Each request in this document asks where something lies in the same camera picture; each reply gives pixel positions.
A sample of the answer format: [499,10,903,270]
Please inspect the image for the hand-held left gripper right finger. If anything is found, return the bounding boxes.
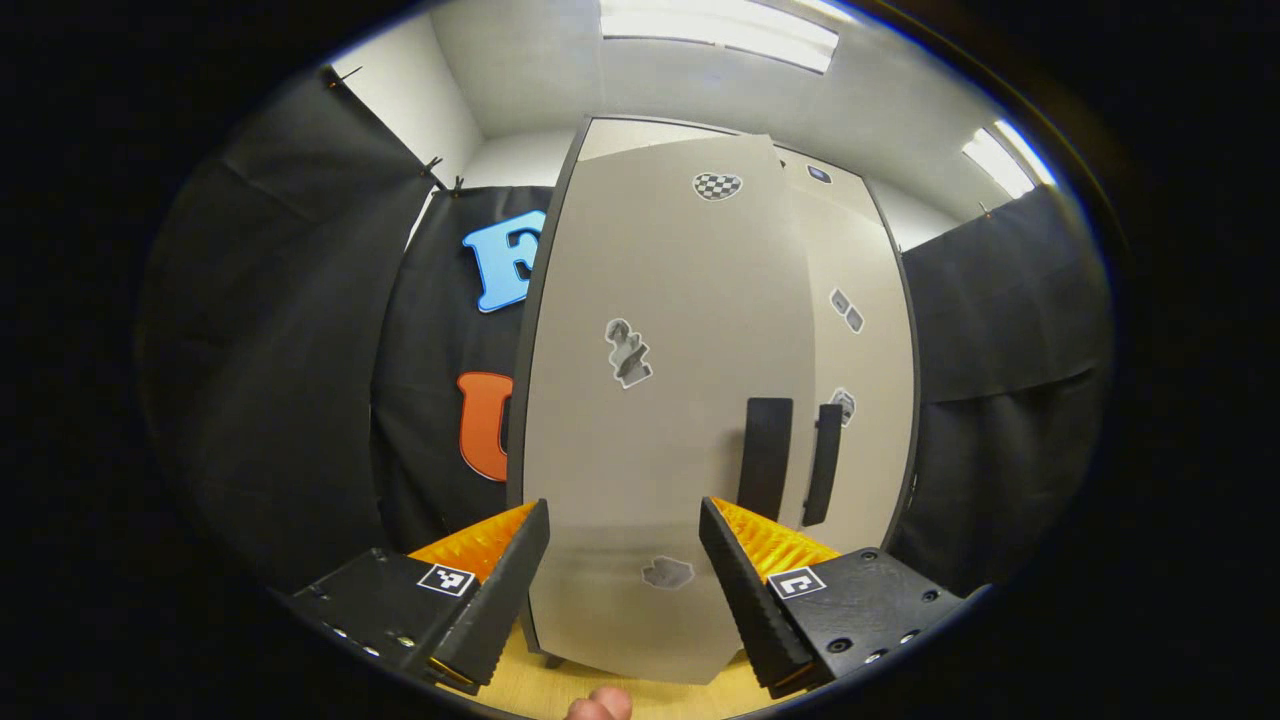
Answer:
[698,496,966,699]

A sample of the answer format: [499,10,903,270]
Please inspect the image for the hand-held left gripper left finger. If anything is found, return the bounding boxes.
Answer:
[290,499,551,696]

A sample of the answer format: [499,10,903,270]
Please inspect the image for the grey shoe cabinet door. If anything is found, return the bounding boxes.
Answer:
[770,145,919,556]
[522,133,816,686]

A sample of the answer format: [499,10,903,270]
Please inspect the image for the grey shoe cabinet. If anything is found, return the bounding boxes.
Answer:
[505,113,921,669]

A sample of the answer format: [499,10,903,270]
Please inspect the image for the black backdrop cloth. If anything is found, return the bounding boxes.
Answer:
[140,65,1116,601]

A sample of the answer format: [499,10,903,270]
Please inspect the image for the small ceiling light panel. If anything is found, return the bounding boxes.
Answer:
[960,118,1057,199]

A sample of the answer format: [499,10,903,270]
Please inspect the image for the large ceiling light panel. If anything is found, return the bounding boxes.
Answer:
[598,0,841,74]

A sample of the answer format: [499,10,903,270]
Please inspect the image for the black door handle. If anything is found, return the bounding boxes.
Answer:
[737,397,794,523]
[802,403,844,528]

